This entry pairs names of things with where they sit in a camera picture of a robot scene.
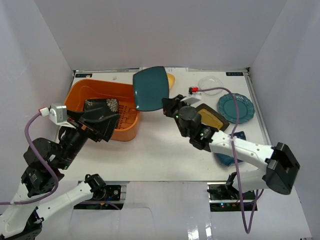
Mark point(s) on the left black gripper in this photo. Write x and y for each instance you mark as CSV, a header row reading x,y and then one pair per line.
x,y
88,127

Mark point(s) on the white paper sheets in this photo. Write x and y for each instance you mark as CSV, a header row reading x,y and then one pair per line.
x,y
177,69

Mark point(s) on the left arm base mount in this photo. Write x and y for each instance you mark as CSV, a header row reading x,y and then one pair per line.
x,y
113,199

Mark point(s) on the black floral square plate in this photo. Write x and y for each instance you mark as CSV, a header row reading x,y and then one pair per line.
x,y
110,106

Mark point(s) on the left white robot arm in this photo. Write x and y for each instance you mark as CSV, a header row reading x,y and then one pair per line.
x,y
46,160

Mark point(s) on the teal square plate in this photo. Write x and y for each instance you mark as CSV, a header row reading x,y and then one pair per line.
x,y
150,86

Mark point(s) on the orange plastic bin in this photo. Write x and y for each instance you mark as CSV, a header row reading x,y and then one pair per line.
x,y
130,118

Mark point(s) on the clear glass plate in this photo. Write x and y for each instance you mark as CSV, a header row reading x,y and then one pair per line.
x,y
210,82

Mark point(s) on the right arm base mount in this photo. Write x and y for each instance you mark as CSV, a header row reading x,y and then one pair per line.
x,y
223,199

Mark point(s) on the yellow panda square dish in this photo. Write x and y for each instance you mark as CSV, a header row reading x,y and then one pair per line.
x,y
171,80

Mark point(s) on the yellow and black square plate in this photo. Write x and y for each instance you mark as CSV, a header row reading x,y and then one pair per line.
x,y
212,118

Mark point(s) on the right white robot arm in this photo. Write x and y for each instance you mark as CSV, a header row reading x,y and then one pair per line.
x,y
277,167

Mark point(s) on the dark blue shell plate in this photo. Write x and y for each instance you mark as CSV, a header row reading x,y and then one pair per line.
x,y
227,160

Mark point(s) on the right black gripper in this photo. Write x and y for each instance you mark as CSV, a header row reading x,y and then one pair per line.
x,y
168,107

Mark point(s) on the teal scalloped round plate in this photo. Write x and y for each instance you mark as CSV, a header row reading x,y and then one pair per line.
x,y
227,108

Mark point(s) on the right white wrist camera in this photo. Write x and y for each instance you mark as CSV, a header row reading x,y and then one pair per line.
x,y
194,96

